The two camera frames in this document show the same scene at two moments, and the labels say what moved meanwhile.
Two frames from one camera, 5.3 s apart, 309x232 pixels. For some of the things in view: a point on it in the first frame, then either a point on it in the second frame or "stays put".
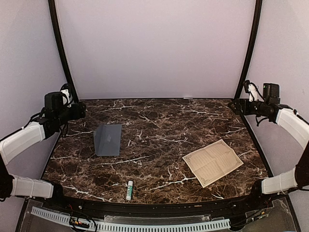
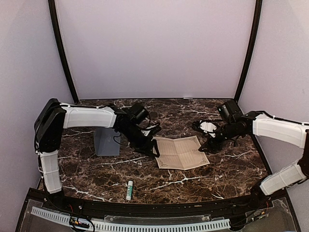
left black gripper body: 78,113 to 137,141
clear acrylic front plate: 156,219 stays put
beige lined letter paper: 210,163 to 181,153
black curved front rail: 97,207 stays put
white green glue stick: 129,190 stays put
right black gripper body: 247,110 to 219,145
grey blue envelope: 107,138 stays put
